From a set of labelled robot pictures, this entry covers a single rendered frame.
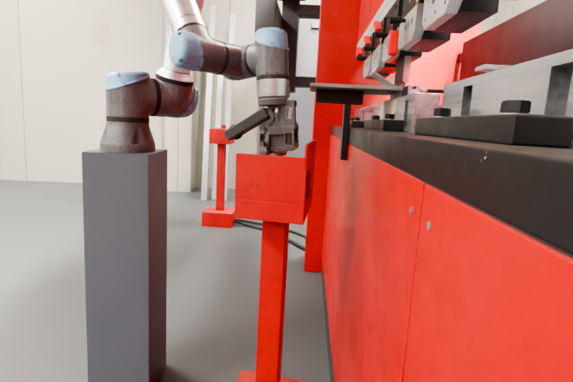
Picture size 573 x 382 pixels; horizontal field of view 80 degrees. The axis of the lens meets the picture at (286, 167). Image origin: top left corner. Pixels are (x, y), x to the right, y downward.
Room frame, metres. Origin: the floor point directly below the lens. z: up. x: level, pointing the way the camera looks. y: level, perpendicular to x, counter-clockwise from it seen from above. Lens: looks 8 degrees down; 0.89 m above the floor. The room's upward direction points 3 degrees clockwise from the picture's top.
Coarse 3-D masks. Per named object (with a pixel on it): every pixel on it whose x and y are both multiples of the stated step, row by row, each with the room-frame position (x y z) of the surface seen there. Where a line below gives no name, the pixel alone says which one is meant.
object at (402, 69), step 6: (402, 60) 1.04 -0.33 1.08; (408, 60) 1.02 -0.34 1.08; (396, 66) 1.11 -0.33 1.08; (402, 66) 1.03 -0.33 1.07; (408, 66) 1.02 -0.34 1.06; (396, 72) 1.10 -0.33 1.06; (402, 72) 1.03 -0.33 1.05; (408, 72) 1.02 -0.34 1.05; (396, 78) 1.09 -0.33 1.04; (402, 78) 1.02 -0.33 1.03; (408, 78) 1.02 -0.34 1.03; (396, 84) 1.10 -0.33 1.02; (402, 84) 1.05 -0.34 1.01
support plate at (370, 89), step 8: (312, 88) 1.06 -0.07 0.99; (320, 88) 1.04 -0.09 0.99; (328, 88) 1.03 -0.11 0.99; (336, 88) 1.02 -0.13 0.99; (344, 88) 1.01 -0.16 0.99; (352, 88) 0.99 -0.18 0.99; (360, 88) 0.99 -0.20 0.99; (368, 88) 0.99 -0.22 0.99; (376, 88) 0.99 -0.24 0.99; (384, 88) 0.99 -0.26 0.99; (392, 88) 0.98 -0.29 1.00; (400, 88) 0.98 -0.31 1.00
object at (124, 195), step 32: (96, 160) 0.92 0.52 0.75; (128, 160) 0.92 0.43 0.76; (160, 160) 1.03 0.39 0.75; (96, 192) 0.92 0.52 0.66; (128, 192) 0.92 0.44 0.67; (160, 192) 1.03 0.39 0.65; (96, 224) 0.92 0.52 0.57; (128, 224) 0.92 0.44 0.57; (160, 224) 1.03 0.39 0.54; (96, 256) 0.92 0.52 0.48; (128, 256) 0.92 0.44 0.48; (160, 256) 1.03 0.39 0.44; (96, 288) 0.92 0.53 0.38; (128, 288) 0.92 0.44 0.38; (160, 288) 1.04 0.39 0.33; (96, 320) 0.92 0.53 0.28; (128, 320) 0.92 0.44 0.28; (160, 320) 1.04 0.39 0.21; (96, 352) 0.92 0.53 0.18; (128, 352) 0.92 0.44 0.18; (160, 352) 1.04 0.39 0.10
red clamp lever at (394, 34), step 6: (390, 18) 0.92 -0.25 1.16; (396, 18) 0.91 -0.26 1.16; (396, 24) 0.92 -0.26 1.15; (396, 30) 0.92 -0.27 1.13; (390, 36) 0.92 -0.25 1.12; (396, 36) 0.91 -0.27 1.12; (390, 42) 0.92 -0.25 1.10; (396, 42) 0.91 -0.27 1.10; (390, 48) 0.92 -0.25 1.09; (396, 48) 0.91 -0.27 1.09; (390, 54) 0.92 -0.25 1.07
